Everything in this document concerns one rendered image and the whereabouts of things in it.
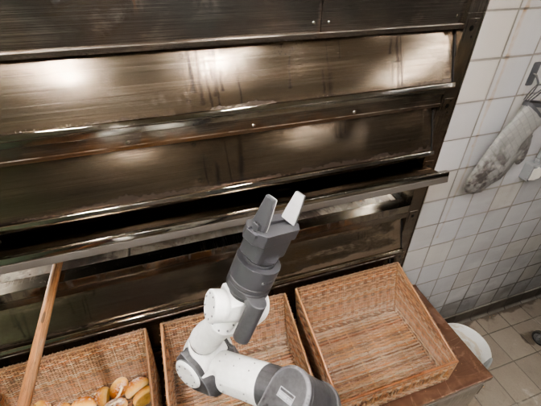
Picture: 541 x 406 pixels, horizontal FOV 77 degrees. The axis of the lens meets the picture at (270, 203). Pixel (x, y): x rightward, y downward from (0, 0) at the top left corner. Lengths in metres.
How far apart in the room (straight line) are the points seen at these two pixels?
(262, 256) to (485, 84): 1.18
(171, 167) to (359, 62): 0.67
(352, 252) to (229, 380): 0.95
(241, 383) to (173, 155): 0.67
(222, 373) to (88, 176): 0.67
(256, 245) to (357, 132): 0.81
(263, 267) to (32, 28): 0.75
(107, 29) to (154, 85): 0.16
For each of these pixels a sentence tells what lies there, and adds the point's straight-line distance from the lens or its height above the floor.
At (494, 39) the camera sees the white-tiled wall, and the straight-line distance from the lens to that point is 1.50.
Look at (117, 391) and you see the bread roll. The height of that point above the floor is 0.66.
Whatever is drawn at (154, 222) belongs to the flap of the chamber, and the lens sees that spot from 1.14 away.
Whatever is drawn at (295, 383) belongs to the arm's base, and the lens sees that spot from 0.74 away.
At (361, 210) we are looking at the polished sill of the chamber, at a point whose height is 1.18.
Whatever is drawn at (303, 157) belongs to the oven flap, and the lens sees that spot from 1.20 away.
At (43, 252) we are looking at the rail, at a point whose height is 1.43.
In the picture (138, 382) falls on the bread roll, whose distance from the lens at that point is 1.69.
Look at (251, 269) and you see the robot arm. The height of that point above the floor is 1.64.
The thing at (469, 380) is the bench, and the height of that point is 0.58.
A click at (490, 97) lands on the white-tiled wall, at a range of 1.61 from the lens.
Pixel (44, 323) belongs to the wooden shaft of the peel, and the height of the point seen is 1.21.
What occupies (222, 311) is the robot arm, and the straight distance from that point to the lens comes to 0.68.
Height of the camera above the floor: 2.09
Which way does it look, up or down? 36 degrees down
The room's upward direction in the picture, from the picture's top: straight up
